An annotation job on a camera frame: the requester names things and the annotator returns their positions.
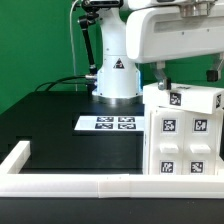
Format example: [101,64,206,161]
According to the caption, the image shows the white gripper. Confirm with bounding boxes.
[126,3,224,90]

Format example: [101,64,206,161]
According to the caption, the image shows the white cabinet top block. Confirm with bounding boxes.
[143,83,224,114]

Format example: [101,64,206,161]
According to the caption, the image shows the white cabinet body box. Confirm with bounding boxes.
[143,104,224,176]

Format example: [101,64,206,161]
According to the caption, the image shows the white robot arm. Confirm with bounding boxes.
[90,0,224,103]

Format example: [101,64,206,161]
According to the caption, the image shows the white marker base plate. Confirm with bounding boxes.
[75,116,144,131]

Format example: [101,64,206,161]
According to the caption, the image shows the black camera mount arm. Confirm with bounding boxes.
[73,0,118,76]

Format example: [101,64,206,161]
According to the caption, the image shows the black cables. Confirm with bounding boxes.
[35,75,98,92]

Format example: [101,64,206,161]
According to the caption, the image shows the white thin cable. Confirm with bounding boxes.
[69,0,83,92]

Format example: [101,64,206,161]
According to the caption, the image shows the white frame fence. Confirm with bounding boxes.
[0,141,224,199]

